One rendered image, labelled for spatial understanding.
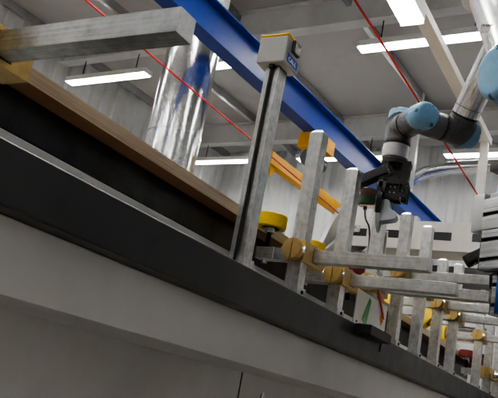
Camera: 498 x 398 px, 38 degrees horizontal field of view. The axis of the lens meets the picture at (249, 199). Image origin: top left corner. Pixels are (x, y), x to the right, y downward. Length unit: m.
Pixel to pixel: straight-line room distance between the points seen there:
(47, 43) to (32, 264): 0.31
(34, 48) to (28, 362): 0.62
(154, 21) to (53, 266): 0.42
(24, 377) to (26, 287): 0.33
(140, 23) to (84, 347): 0.78
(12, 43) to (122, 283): 0.43
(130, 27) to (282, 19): 8.04
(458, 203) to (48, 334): 10.64
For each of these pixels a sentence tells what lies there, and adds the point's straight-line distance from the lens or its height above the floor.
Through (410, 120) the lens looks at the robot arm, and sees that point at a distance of 2.00.
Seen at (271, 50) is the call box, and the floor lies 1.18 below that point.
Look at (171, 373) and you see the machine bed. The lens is 1.67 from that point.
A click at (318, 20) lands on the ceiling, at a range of 8.55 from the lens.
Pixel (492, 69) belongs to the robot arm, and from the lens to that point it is 1.63.
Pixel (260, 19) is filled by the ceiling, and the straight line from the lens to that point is 9.02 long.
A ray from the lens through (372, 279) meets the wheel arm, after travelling 1.93.
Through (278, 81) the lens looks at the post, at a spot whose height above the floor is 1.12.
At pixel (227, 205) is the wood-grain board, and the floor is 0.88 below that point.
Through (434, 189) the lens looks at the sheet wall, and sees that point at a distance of 11.92.
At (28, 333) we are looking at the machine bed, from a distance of 1.33.
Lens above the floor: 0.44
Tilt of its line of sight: 16 degrees up
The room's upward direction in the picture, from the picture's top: 11 degrees clockwise
